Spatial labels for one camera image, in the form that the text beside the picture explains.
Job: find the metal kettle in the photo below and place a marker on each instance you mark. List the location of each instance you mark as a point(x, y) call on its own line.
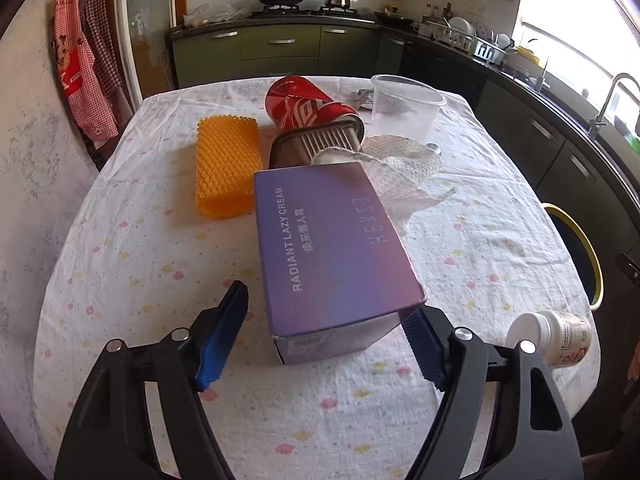
point(339, 2)

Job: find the red soda can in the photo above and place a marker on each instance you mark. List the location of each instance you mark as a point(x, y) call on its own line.
point(300, 107)

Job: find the orange foam net sleeve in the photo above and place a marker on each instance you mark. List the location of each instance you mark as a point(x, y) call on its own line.
point(225, 165)

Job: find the white spotted tablecloth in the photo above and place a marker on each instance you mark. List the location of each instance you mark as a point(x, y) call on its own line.
point(150, 260)

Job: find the yellow sponge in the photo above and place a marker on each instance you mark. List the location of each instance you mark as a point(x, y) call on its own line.
point(527, 52)

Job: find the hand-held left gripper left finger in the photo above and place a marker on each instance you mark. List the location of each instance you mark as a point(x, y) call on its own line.
point(220, 340)

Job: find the white pill bottle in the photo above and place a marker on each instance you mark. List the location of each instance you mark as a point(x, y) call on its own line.
point(555, 335)

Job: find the tall chrome faucet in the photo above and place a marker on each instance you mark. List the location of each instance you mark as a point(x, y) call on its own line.
point(600, 110)

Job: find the yellow-rimmed blue trash bin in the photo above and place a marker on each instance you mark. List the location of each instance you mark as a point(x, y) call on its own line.
point(570, 255)

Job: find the brown ribbed filter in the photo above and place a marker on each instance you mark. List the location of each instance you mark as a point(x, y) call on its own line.
point(300, 147)

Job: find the glass door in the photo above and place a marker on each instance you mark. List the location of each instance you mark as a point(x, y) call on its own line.
point(150, 20)

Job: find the green kitchen cabinets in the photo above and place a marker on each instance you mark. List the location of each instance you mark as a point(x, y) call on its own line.
point(280, 45)

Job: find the dish rack with dishes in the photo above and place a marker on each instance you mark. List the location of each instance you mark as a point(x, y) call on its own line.
point(470, 37)

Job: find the purple cardboard box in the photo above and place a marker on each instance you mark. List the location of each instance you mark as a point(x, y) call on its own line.
point(325, 240)

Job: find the clear plastic container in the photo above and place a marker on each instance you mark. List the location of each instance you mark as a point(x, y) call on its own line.
point(400, 110)

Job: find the gas stove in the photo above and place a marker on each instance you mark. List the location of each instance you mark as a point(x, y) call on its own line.
point(300, 11)

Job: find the thin chrome faucet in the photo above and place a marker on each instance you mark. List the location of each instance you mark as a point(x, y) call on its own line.
point(542, 67)

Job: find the white foam net sleeve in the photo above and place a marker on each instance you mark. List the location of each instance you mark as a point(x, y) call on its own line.
point(405, 160)

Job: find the dark red checkered apron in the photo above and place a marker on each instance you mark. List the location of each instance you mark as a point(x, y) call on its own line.
point(107, 55)

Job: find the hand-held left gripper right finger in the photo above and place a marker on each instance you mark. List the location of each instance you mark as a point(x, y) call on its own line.
point(425, 345)

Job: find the clear plastic bag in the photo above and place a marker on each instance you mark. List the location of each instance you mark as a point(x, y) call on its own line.
point(215, 14)

